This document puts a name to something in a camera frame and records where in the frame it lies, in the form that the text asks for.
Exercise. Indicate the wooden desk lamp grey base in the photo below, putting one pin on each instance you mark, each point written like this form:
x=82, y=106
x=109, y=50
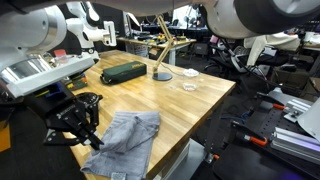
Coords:
x=162, y=76

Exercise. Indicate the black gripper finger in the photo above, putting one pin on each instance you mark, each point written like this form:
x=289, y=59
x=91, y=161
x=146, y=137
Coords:
x=63, y=137
x=93, y=123

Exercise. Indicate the black office chair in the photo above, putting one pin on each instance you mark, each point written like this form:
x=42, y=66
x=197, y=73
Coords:
x=223, y=61

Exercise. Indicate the clear glass jar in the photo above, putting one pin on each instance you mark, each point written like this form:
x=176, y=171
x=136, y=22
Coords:
x=190, y=81

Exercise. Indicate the silver metal bracket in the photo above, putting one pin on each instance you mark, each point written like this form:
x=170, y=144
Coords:
x=296, y=108

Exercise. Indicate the brown cardboard box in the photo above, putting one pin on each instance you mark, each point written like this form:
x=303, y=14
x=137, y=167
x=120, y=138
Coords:
x=311, y=86

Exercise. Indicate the dark green zip case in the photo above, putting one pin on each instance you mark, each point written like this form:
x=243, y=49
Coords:
x=125, y=71

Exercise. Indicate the grey ribbed towel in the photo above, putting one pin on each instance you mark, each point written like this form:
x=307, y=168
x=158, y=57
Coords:
x=130, y=143

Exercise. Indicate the clear container with red cap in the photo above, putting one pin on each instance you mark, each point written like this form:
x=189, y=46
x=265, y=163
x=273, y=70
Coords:
x=60, y=55

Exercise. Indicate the aluminium extrusion bars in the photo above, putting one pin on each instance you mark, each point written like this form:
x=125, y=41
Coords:
x=293, y=143

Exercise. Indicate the black perforated breadboard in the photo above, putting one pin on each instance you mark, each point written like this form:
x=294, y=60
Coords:
x=246, y=163

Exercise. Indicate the light grey wrist camera box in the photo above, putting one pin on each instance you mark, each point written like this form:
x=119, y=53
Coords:
x=50, y=75

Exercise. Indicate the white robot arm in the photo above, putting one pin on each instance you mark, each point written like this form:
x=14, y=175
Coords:
x=30, y=30

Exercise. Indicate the wooden workbench with clutter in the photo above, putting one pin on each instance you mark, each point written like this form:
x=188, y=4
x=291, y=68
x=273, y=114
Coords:
x=150, y=40

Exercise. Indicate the white curved panel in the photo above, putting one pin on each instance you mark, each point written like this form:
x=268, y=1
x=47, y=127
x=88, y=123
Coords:
x=311, y=121

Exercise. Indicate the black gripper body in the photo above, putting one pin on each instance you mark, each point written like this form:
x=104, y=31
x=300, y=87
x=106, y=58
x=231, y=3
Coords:
x=63, y=113

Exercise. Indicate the grey metal table frame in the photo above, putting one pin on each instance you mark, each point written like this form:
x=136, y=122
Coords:
x=186, y=160

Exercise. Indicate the white draped cloth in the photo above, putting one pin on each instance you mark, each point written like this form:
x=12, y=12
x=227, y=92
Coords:
x=276, y=40

